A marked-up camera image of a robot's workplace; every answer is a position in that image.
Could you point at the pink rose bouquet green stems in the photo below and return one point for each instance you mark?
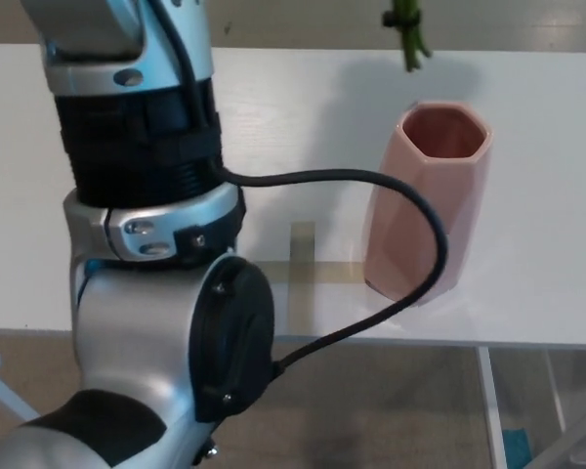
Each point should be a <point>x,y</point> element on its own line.
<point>410,39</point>

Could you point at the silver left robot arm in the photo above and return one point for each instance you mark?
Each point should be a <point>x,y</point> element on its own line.
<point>127,317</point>

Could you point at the pink faceted ceramic vase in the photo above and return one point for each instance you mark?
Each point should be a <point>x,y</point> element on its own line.
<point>469,195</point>

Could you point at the short beige tape strip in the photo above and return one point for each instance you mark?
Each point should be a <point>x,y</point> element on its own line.
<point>332,272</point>

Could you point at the white metal table leg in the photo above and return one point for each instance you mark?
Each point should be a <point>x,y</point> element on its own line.
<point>493,415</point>
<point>556,396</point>

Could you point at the teal floor tape patch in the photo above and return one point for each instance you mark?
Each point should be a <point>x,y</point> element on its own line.
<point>517,449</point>

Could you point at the light blue metal stand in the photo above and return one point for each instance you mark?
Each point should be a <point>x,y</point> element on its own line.
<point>0,386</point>

